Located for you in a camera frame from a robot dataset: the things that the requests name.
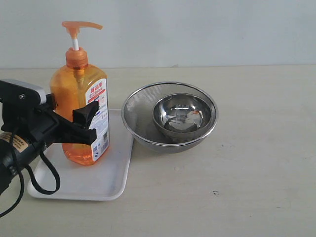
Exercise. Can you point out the white rectangular plastic tray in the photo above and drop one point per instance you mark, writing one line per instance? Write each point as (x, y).
(105, 180)

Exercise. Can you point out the orange pump soap bottle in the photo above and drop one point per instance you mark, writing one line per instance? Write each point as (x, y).
(76, 85)

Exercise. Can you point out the small stainless steel bowl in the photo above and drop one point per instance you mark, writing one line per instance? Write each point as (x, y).
(183, 117)

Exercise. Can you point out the steel mesh strainer basket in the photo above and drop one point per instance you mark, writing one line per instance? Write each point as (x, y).
(137, 115)

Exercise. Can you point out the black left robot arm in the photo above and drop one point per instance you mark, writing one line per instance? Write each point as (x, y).
(16, 154)

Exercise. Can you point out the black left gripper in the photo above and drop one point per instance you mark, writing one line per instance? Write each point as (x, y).
(40, 124)

